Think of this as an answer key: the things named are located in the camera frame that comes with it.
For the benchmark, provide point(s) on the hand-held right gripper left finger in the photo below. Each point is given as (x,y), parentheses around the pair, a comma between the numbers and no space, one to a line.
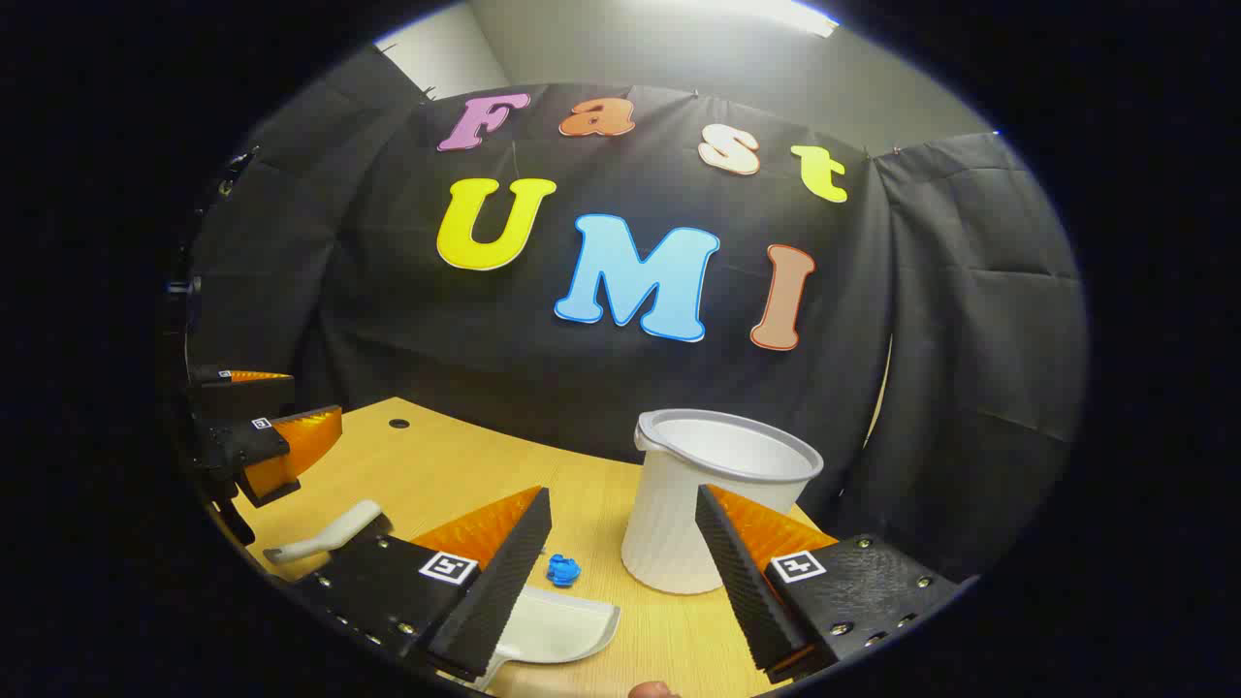
(504,591)

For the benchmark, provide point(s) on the white plastic dustpan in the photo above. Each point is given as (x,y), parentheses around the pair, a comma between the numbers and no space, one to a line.
(562,630)

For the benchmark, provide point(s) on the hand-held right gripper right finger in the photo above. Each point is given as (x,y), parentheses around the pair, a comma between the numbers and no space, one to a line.
(742,582)

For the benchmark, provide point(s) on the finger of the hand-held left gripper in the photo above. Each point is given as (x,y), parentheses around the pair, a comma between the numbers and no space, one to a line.
(233,444)
(242,396)

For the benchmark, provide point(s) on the blue paper ball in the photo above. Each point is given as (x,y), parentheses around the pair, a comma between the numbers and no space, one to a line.
(562,570)

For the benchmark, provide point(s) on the white ribbed garbage bin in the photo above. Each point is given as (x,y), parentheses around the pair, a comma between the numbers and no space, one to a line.
(669,523)

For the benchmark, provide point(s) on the wooden desktop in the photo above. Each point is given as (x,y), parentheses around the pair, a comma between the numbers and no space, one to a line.
(456,465)

